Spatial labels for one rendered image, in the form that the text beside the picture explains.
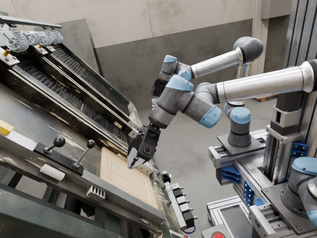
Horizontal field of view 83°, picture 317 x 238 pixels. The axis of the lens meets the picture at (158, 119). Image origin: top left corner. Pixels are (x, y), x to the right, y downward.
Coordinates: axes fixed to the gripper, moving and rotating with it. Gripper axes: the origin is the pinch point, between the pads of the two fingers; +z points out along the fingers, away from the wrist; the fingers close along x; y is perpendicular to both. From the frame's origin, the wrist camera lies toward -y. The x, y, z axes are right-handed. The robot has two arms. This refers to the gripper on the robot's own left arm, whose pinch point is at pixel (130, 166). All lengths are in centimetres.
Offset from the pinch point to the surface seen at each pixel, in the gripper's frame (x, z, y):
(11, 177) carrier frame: 80, 127, 83
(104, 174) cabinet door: 6.7, 24.2, 19.9
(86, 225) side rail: 3.8, 17.4, -13.0
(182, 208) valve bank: -49, 36, 38
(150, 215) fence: -24.6, 31.9, 17.1
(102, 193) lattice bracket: 3.2, 23.5, 7.6
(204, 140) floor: -113, 41, 225
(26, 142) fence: 36.2, 11.4, 1.0
